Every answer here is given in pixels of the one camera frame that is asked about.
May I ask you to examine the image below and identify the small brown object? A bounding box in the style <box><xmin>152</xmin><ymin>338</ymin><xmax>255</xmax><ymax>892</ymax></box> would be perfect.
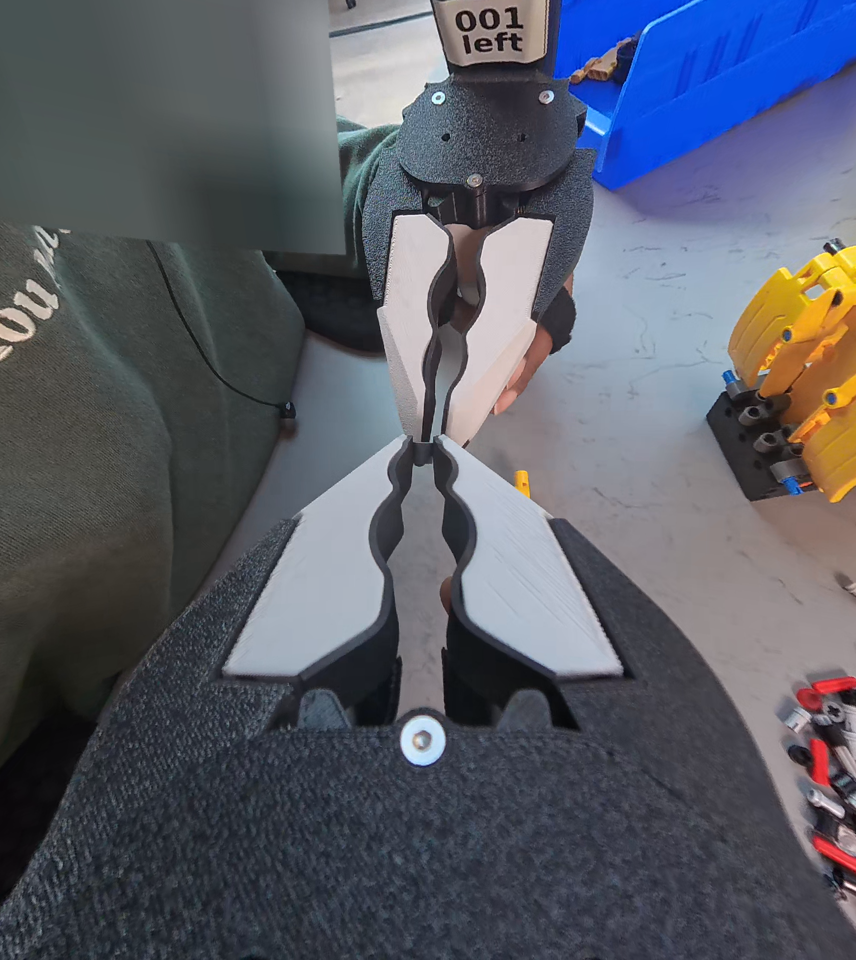
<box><xmin>570</xmin><ymin>37</ymin><xmax>635</xmax><ymax>84</ymax></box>

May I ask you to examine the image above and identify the black mesh elbow pad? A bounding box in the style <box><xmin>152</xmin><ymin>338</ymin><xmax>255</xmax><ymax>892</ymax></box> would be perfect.
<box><xmin>270</xmin><ymin>251</ymin><xmax>387</xmax><ymax>354</ymax></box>

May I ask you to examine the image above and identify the blue plastic bin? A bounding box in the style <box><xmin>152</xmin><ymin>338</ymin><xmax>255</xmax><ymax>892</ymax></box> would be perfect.
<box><xmin>554</xmin><ymin>0</ymin><xmax>856</xmax><ymax>190</ymax></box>

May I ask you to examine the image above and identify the pile of lego pins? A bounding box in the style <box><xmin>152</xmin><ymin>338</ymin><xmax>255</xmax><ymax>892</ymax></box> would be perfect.
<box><xmin>780</xmin><ymin>643</ymin><xmax>856</xmax><ymax>954</ymax></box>

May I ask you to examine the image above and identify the yellow lego robot model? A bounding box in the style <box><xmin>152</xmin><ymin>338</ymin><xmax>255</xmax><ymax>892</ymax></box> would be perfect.
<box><xmin>707</xmin><ymin>234</ymin><xmax>856</xmax><ymax>504</ymax></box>

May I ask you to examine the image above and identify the green printed sweatshirt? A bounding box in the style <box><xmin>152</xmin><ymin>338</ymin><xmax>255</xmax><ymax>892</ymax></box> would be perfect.
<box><xmin>0</xmin><ymin>217</ymin><xmax>305</xmax><ymax>826</ymax></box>

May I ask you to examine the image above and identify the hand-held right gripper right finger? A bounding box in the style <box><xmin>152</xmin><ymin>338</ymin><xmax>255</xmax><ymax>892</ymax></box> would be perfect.
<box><xmin>434</xmin><ymin>437</ymin><xmax>625</xmax><ymax>727</ymax></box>

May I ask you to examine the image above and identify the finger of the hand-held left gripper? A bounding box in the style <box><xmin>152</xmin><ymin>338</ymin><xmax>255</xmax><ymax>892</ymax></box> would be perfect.
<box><xmin>377</xmin><ymin>212</ymin><xmax>453</xmax><ymax>440</ymax></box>
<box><xmin>439</xmin><ymin>216</ymin><xmax>556</xmax><ymax>447</ymax></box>

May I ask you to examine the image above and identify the person's left hand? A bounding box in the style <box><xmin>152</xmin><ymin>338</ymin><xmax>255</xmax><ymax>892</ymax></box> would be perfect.
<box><xmin>494</xmin><ymin>322</ymin><xmax>555</xmax><ymax>417</ymax></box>

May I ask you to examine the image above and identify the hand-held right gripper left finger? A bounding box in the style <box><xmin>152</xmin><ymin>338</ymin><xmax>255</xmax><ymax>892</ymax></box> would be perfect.
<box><xmin>222</xmin><ymin>436</ymin><xmax>414</xmax><ymax>727</ymax></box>

